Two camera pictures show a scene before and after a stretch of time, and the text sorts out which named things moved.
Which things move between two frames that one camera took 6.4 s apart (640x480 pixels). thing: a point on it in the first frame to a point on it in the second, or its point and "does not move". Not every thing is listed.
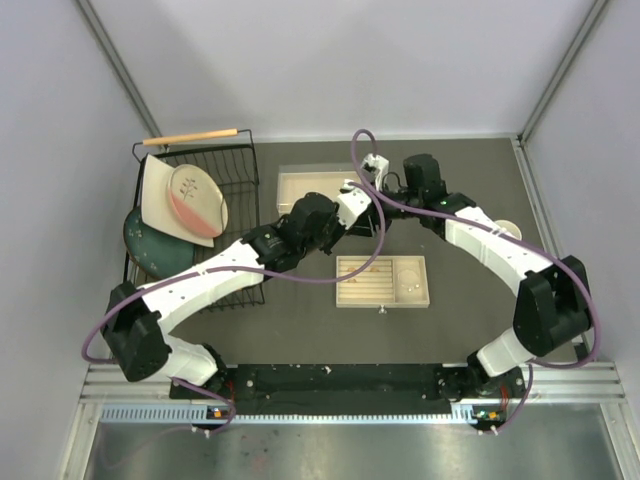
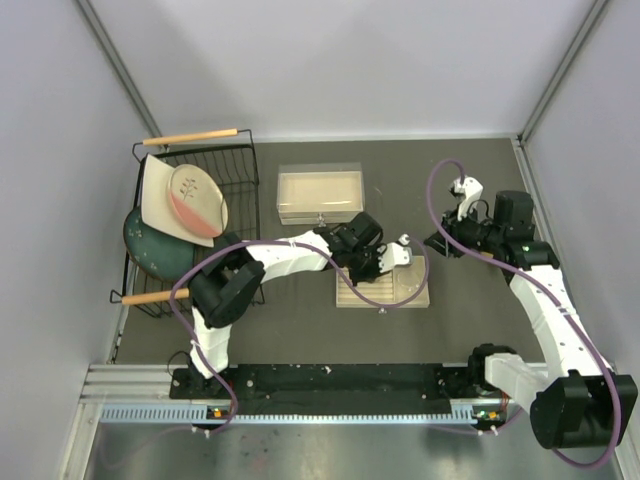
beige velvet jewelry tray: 395,282 does not move
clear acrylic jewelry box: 296,181 does not move
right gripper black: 384,192 to 452,226
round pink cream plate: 195,200 does not move
